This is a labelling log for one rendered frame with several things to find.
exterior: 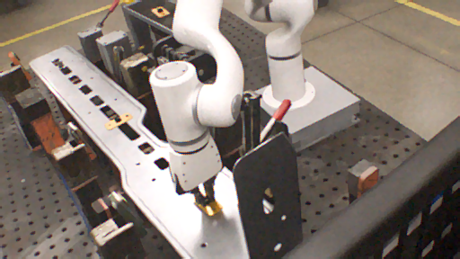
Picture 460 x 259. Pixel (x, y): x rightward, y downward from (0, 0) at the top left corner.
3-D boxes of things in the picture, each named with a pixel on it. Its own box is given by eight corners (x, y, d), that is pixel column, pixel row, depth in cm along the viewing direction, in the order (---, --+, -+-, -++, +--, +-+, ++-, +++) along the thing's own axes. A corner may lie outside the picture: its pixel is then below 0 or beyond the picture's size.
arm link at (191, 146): (194, 109, 94) (197, 120, 96) (157, 129, 91) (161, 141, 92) (217, 126, 88) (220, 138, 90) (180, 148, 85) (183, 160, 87)
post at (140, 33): (146, 96, 201) (119, 3, 175) (162, 88, 204) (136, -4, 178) (155, 102, 196) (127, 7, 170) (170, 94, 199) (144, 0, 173)
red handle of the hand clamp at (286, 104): (241, 150, 105) (280, 94, 105) (246, 154, 107) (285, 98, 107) (252, 159, 102) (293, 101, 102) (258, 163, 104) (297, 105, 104)
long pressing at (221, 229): (21, 66, 180) (19, 64, 179) (71, 44, 189) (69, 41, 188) (217, 299, 84) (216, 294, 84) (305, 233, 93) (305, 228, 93)
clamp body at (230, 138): (219, 210, 142) (196, 113, 119) (248, 192, 146) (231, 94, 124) (238, 227, 135) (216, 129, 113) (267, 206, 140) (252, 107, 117)
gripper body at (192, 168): (199, 117, 95) (208, 157, 102) (157, 140, 91) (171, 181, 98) (220, 132, 90) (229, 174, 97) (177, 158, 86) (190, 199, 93)
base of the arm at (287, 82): (291, 75, 178) (287, 32, 166) (326, 93, 164) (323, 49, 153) (252, 96, 171) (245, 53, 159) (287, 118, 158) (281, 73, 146)
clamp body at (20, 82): (22, 146, 187) (-17, 72, 165) (54, 129, 193) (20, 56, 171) (30, 157, 180) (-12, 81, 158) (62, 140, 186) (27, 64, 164)
